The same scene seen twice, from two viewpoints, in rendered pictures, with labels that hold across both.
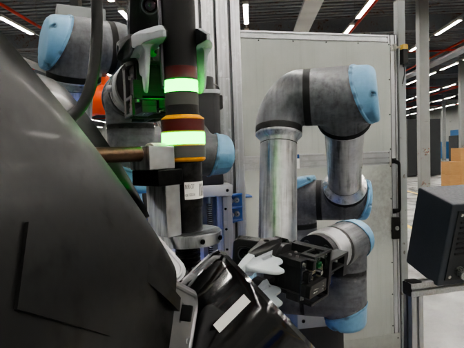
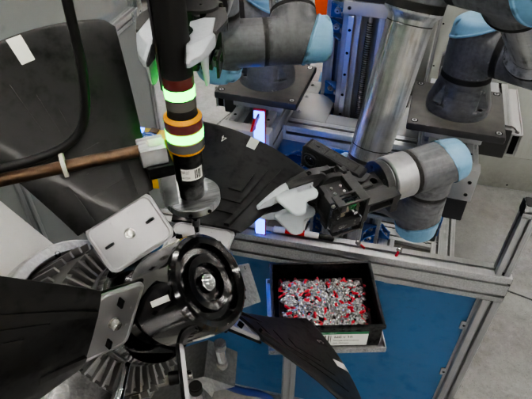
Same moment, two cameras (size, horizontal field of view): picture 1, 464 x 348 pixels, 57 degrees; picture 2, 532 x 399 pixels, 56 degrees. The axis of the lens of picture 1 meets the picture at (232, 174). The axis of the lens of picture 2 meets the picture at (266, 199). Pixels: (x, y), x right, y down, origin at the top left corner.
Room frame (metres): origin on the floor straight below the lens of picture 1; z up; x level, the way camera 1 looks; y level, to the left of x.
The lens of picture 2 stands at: (0.04, -0.25, 1.68)
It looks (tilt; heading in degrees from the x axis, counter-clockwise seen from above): 41 degrees down; 27
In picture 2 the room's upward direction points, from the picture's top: straight up
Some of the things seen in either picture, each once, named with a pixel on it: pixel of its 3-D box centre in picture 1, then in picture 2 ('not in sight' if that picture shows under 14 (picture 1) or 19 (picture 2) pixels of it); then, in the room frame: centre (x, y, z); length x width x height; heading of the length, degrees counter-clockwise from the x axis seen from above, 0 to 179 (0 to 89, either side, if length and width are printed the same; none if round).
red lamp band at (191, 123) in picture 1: (182, 126); (183, 120); (0.43, 0.05, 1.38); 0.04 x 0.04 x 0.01
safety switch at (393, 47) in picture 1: (399, 63); not in sight; (2.50, -1.00, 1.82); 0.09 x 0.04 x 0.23; 104
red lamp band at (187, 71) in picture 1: (180, 74); (177, 78); (0.43, 0.05, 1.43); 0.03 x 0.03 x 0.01
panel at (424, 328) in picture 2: not in sight; (297, 340); (0.80, 0.03, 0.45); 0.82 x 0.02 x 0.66; 104
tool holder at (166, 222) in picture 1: (178, 195); (181, 171); (0.42, 0.05, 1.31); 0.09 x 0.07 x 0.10; 139
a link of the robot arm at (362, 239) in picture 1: (344, 244); (432, 166); (0.76, -0.20, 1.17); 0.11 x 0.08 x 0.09; 140
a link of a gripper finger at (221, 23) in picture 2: not in sight; (207, 23); (0.50, 0.05, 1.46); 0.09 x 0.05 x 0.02; 32
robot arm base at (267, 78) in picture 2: not in sight; (267, 61); (1.15, 0.30, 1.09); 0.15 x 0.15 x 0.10
